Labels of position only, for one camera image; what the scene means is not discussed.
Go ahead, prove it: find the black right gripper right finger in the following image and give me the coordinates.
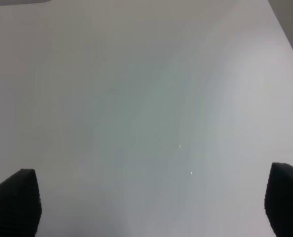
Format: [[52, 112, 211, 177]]
[[264, 162, 293, 237]]

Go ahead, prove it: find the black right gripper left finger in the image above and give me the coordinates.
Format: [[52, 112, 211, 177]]
[[0, 169, 42, 237]]

